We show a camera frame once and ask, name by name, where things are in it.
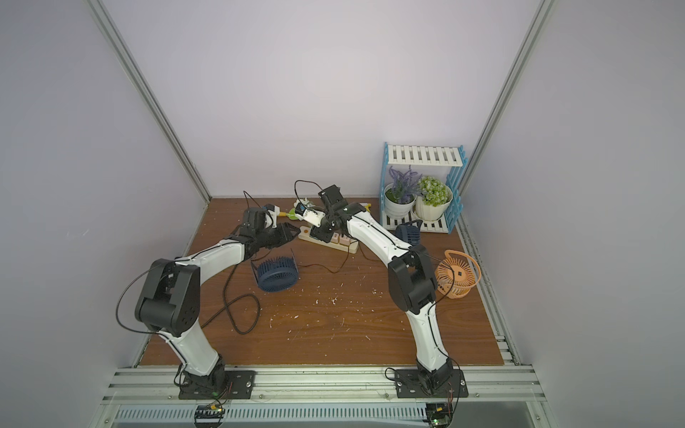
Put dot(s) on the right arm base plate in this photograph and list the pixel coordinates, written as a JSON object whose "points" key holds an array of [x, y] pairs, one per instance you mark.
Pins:
{"points": [[411, 384]]}

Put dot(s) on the aluminium rail frame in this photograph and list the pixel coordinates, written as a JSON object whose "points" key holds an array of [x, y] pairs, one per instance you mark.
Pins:
{"points": [[357, 391]]}

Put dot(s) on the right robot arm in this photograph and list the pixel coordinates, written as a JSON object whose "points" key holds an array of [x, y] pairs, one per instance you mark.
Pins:
{"points": [[411, 281]]}

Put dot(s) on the dark blue desk fan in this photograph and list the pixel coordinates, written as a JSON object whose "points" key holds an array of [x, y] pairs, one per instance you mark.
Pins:
{"points": [[277, 274]]}

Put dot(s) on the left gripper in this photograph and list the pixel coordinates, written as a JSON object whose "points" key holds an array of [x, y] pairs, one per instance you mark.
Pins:
{"points": [[281, 233]]}

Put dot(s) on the white pot lavender plant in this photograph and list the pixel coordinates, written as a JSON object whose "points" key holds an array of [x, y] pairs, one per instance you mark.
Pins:
{"points": [[401, 194]]}

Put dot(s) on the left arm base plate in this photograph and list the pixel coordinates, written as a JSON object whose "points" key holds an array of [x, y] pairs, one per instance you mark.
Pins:
{"points": [[222, 384]]}

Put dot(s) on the white pot green plant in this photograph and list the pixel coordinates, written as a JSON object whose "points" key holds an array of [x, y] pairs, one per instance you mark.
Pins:
{"points": [[433, 200]]}

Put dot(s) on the orange desk fan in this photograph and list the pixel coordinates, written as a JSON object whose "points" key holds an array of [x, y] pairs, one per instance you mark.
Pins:
{"points": [[457, 274]]}

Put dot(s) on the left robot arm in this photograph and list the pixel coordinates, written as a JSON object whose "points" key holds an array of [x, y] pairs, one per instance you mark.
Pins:
{"points": [[170, 301]]}

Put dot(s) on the beige red power strip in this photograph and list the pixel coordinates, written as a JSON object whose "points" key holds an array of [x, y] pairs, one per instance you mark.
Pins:
{"points": [[306, 236]]}

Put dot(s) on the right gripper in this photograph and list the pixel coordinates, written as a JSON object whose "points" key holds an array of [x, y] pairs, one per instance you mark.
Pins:
{"points": [[319, 230]]}

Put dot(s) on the yellow green handled tool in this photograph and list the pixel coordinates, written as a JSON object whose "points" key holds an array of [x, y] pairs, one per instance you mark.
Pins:
{"points": [[289, 215]]}

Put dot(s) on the blue white plant shelf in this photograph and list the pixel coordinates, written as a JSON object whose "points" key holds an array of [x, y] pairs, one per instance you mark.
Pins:
{"points": [[447, 164]]}

